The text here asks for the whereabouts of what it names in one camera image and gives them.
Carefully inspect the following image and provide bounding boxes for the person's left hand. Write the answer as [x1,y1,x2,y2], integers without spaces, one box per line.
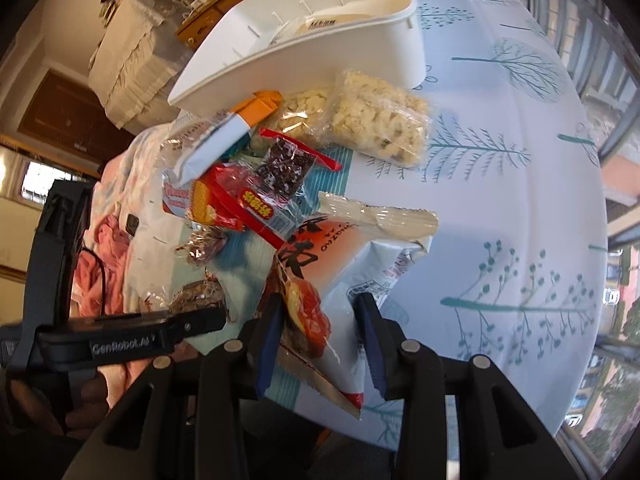
[5,374,113,436]

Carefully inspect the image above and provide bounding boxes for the wooden desk with drawers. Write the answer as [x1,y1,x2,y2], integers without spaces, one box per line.
[175,0,341,51]

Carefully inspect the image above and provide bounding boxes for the white plastic bin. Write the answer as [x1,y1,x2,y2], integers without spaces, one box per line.
[167,0,418,111]

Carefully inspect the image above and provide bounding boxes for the clear packet chunky pale crackers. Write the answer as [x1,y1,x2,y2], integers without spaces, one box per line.
[317,70,433,168]

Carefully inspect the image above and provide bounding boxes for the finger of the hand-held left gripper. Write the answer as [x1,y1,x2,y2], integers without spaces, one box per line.
[167,306,229,347]

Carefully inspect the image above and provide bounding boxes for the large white orange snack bag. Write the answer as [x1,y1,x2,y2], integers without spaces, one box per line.
[255,192,441,421]

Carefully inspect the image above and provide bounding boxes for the white ruffled bed cover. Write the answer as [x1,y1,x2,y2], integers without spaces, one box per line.
[87,0,196,131]

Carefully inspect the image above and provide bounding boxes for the red and blue carton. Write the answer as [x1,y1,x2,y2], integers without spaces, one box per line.
[185,180,246,233]

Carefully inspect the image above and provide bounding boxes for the red clear packet yellow label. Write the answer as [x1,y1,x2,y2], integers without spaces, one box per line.
[207,162,301,251]

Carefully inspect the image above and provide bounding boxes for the brown wooden door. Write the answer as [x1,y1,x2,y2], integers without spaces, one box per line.
[17,67,126,166]

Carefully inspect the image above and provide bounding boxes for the brown candy packet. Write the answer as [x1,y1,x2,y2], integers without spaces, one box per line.
[174,225,231,266]
[145,270,231,323]

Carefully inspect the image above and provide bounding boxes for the pink floral blanket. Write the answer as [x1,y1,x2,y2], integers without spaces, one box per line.
[70,150,151,321]

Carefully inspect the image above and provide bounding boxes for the clear packet sliced pale chips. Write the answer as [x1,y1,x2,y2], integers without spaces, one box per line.
[250,87,333,151]

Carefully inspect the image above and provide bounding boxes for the white and orange packet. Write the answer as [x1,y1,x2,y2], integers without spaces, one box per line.
[177,89,283,183]

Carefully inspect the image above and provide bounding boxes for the metal window railing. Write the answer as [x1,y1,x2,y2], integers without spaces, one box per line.
[515,0,640,461]

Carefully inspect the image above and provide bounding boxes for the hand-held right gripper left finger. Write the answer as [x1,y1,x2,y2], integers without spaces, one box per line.
[60,292,326,480]

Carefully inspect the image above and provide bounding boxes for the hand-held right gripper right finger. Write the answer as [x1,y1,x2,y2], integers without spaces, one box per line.
[352,292,581,480]

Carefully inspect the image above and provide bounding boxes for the black cable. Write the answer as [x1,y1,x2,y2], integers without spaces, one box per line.
[75,247,108,318]

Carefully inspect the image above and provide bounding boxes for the clear bread packet black print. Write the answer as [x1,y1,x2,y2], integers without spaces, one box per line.
[159,110,236,181]

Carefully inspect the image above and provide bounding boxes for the dark dried fruit packet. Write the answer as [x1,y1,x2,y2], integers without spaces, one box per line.
[257,127,343,206]

